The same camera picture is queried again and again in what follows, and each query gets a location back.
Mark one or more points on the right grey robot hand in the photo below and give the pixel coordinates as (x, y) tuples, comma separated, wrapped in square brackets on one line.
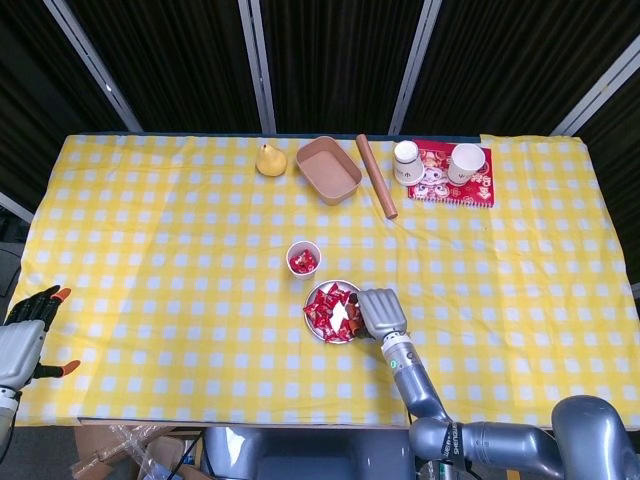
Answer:
[(382, 312)]

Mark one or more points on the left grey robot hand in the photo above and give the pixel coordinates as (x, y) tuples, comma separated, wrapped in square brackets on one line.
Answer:
[(20, 350)]

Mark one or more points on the red candy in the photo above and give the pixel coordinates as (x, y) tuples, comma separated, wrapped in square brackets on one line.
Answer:
[(312, 312), (332, 291), (309, 260), (322, 301), (346, 325), (321, 322), (298, 261), (332, 335)]

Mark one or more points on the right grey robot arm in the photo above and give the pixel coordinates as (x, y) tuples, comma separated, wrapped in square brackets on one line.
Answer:
[(420, 390)]

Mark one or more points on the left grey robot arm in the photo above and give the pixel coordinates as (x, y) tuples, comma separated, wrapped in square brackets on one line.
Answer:
[(6, 402)]

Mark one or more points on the white paper cup blue logo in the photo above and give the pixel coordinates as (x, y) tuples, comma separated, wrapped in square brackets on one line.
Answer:
[(305, 275), (465, 160)]

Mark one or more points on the inverted white paper cup stack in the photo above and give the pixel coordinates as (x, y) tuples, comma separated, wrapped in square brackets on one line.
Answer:
[(407, 167)]

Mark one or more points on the round metal plate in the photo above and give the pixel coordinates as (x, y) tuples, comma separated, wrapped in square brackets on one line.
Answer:
[(340, 312)]

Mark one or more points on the red spiral notebook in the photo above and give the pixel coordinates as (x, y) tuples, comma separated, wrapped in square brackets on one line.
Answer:
[(440, 192)]

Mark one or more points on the wooden rolling pin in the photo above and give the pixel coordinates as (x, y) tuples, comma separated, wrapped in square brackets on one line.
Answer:
[(376, 175)]

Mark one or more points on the brown paper food tray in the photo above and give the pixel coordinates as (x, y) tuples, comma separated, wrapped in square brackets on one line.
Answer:
[(330, 170)]

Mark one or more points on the yellow white checkered tablecloth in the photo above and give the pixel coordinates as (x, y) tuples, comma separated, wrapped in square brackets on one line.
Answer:
[(150, 250)]

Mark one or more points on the grey robot torso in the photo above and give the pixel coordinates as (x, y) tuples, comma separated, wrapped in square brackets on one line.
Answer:
[(310, 460)]

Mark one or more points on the brown cardboard box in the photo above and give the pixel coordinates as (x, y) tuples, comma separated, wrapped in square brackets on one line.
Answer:
[(165, 450)]

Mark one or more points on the yellow pear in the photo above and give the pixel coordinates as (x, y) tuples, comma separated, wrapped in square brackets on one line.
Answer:
[(271, 162)]

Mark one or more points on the black pleated curtain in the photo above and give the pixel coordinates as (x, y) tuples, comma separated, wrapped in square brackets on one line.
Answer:
[(335, 65)]

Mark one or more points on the white metal frame post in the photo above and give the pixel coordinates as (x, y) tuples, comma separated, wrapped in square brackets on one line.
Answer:
[(600, 94), (15, 206), (259, 65), (415, 65), (94, 65)]

